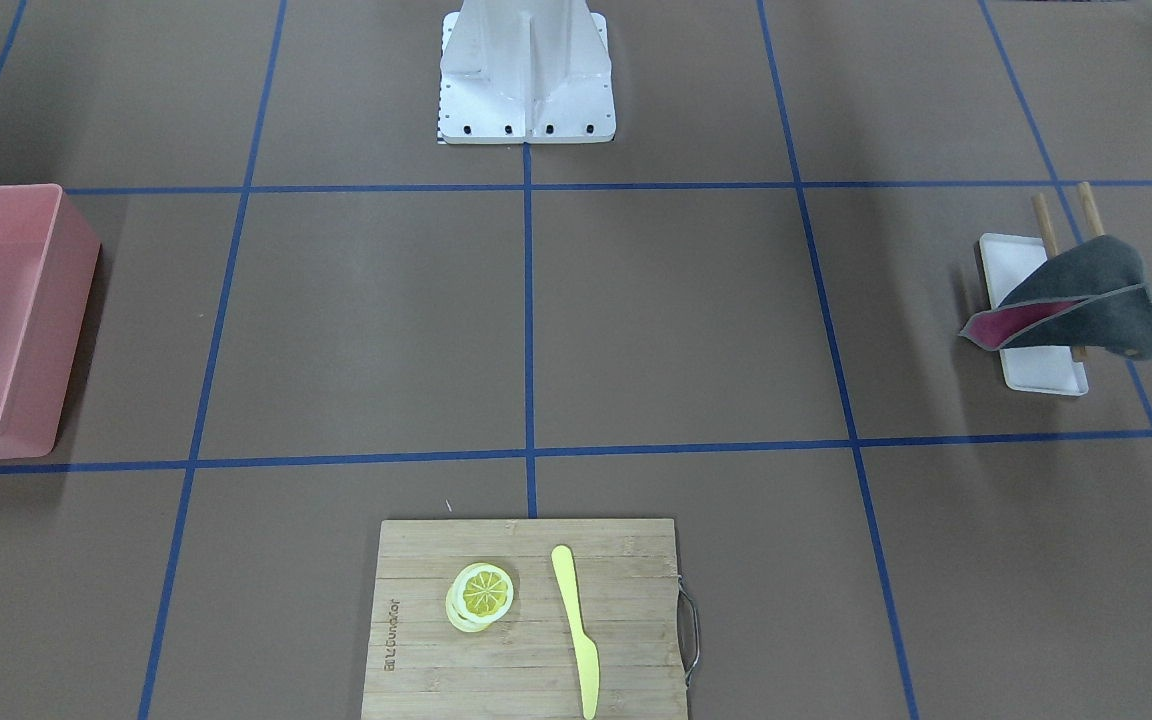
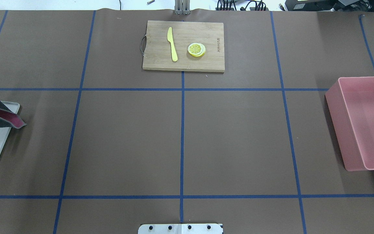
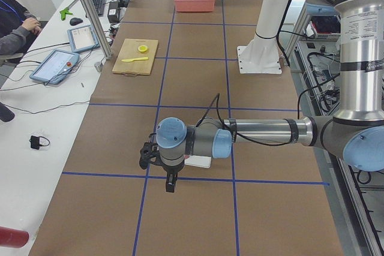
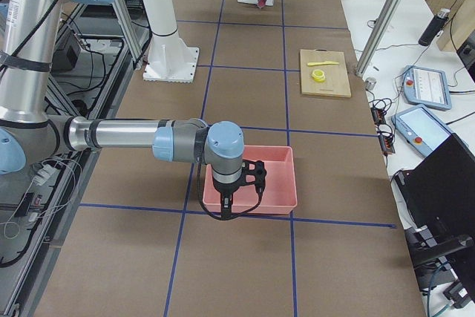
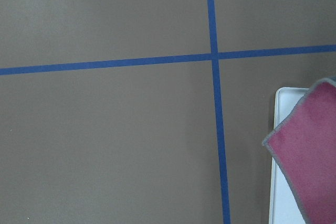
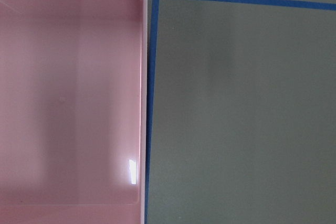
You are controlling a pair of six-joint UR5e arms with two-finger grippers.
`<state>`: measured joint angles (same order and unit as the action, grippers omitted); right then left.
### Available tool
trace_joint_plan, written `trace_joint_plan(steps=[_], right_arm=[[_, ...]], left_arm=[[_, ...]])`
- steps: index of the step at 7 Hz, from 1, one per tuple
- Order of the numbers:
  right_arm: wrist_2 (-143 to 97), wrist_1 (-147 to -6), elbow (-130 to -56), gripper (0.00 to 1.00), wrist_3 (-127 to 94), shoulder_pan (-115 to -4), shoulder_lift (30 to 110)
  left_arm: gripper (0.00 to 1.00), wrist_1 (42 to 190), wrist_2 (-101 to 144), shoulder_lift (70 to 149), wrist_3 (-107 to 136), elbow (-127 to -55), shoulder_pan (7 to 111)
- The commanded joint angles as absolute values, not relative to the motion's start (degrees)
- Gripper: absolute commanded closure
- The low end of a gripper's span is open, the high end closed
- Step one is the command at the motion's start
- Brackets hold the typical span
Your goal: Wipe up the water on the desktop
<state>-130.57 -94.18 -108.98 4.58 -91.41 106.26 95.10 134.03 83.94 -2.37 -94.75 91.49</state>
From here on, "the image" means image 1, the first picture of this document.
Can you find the yellow plastic knife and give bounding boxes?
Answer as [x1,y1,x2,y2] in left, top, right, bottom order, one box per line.
[550,544,602,719]

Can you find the white rectangular tray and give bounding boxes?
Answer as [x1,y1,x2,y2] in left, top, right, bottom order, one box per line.
[978,233,1089,397]

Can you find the lemon slices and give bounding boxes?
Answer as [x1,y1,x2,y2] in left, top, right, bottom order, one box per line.
[444,562,515,632]

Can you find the bamboo cutting board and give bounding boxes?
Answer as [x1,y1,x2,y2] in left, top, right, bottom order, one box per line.
[361,518,689,719]

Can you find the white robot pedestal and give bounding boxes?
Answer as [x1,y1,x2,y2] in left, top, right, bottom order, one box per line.
[435,1,617,145]

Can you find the grey and pink cloth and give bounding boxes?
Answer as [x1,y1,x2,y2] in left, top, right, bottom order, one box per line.
[958,234,1152,361]

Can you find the pink plastic bin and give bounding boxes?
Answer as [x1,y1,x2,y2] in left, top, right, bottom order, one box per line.
[0,184,101,460]

